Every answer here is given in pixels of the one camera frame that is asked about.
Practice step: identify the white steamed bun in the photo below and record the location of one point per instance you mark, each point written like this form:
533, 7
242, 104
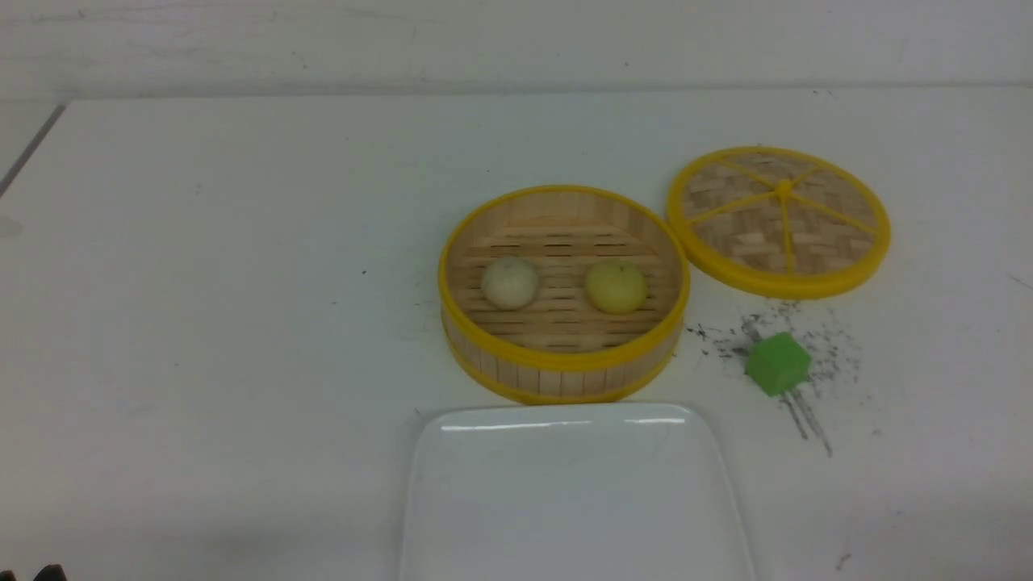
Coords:
510, 283

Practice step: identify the yellow steamed bun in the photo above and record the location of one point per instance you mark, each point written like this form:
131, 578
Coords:
616, 286

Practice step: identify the white rectangular plate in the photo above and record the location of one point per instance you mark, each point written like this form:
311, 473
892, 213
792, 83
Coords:
616, 491

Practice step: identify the yellow bamboo steamer basket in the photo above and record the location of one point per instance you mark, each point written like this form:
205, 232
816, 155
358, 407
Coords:
560, 349

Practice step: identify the green cube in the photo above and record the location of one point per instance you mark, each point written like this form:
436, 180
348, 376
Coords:
778, 364

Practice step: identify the yellow bamboo steamer lid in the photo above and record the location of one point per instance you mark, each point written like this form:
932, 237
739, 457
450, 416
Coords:
778, 223

